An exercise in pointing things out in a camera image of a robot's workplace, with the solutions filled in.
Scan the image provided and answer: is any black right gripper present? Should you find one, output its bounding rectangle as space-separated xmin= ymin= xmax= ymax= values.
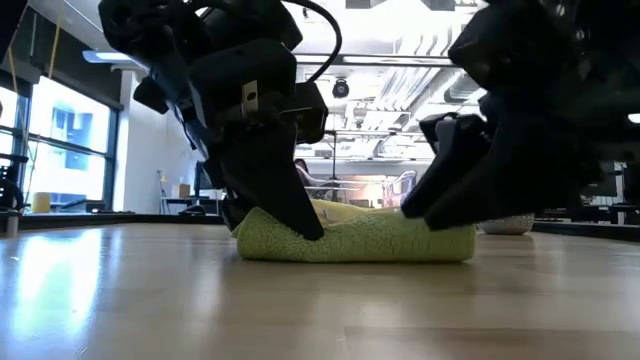
xmin=400 ymin=0 xmax=604 ymax=232

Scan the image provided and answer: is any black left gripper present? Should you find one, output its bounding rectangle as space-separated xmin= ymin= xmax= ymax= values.
xmin=172 ymin=38 xmax=327 ymax=242

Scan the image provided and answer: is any yellow microfiber towel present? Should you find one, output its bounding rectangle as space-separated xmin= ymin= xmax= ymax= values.
xmin=309 ymin=198 xmax=374 ymax=225

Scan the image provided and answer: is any green microfiber towel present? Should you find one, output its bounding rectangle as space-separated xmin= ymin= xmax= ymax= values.
xmin=235 ymin=205 xmax=477 ymax=264

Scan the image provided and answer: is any clear plastic basket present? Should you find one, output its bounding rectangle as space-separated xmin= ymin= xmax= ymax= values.
xmin=294 ymin=158 xmax=419 ymax=211

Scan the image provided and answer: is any black computer monitor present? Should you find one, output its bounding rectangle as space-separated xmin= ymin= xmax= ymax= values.
xmin=193 ymin=160 xmax=216 ymax=191

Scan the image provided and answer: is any large glass window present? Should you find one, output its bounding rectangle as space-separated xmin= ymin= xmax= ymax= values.
xmin=0 ymin=74 xmax=121 ymax=216

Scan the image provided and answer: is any ceiling light panel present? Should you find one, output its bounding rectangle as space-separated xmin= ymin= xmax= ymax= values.
xmin=82 ymin=48 xmax=149 ymax=66

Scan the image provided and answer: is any yellow bin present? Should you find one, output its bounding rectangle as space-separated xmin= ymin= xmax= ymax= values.
xmin=31 ymin=192 xmax=52 ymax=215

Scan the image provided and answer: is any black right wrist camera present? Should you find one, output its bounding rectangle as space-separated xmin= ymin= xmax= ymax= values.
xmin=418 ymin=112 xmax=491 ymax=156

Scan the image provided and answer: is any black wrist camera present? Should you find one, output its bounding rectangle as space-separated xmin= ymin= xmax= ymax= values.
xmin=292 ymin=81 xmax=330 ymax=145
xmin=418 ymin=112 xmax=491 ymax=156

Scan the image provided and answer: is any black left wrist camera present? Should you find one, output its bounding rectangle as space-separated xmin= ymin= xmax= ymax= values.
xmin=292 ymin=81 xmax=330 ymax=145

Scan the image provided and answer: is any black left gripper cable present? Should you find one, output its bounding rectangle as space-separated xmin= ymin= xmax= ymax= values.
xmin=279 ymin=0 xmax=344 ymax=85

